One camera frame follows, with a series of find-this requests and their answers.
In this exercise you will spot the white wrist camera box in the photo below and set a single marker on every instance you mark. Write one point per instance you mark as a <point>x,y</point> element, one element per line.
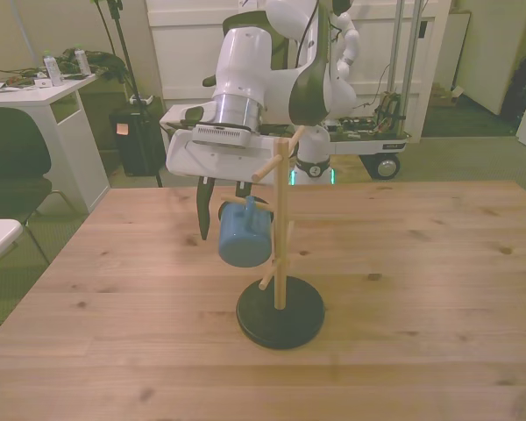
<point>221,136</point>

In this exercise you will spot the wooden mug tree black base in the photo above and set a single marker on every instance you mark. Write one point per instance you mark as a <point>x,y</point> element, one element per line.
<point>280,320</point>

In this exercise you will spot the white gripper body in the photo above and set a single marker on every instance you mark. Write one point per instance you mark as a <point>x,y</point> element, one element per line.
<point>210,162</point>

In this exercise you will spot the white mobile cart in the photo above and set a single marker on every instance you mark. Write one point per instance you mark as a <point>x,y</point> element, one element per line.
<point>368,147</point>

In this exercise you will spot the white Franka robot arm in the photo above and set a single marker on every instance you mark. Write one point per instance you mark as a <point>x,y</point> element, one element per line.
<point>245,61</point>

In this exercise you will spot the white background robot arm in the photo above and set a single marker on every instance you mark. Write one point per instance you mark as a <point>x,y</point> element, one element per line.
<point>348,48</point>

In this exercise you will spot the camouflage cloth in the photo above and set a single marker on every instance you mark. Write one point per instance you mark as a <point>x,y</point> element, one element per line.
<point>103,63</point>

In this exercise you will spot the black box with orange note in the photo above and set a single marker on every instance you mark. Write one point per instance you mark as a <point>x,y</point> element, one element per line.
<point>138,149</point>

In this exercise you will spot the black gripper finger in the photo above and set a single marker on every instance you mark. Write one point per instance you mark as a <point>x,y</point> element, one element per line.
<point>204,210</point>
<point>243,189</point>

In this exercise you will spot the small white box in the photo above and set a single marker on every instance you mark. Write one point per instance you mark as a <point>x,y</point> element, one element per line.
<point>43,82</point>

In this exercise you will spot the blue enamel mug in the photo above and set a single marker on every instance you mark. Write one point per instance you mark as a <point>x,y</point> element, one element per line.
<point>241,245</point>

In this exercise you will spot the clear plastic bottle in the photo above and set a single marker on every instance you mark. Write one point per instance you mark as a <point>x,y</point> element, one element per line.
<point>82,61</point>
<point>53,68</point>

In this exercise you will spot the white desk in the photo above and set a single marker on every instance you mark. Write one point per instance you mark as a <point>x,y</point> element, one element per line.
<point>70,131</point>

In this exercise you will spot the cardboard box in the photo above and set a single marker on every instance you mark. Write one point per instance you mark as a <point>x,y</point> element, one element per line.
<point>445,96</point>

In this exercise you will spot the black tripod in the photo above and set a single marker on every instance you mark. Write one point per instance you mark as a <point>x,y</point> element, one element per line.
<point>127,66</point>

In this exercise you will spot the black chair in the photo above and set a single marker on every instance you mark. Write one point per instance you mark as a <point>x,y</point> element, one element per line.
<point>9,149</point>

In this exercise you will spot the white power strip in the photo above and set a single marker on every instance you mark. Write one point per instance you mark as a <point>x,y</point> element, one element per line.
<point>141,99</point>

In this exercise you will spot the aluminium frame posts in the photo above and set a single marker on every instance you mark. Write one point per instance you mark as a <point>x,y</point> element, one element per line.
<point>410,66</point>

